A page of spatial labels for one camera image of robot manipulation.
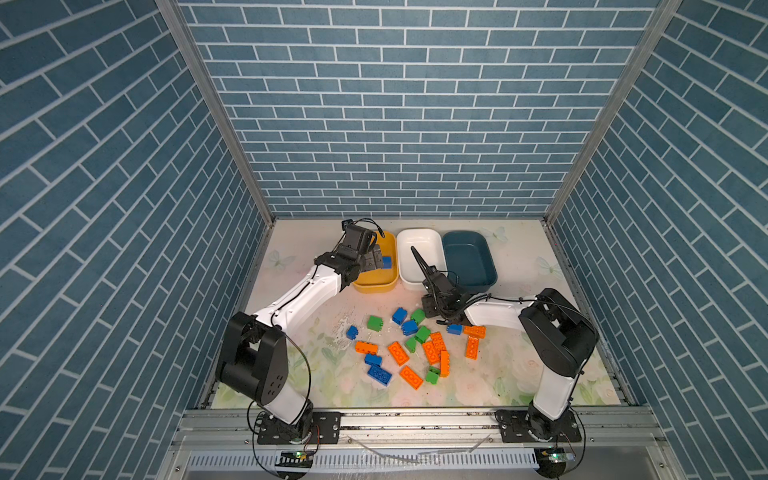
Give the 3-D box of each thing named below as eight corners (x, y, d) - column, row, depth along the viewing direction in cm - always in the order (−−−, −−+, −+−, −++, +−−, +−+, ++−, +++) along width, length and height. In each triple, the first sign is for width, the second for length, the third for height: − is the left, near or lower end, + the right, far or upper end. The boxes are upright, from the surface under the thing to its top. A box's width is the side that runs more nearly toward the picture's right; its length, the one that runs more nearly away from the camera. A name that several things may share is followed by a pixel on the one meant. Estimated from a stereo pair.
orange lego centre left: (399, 367, 86) (399, 365, 84) (387, 349, 89) (386, 346, 87) (409, 360, 87) (410, 358, 85) (396, 342, 90) (396, 339, 89)
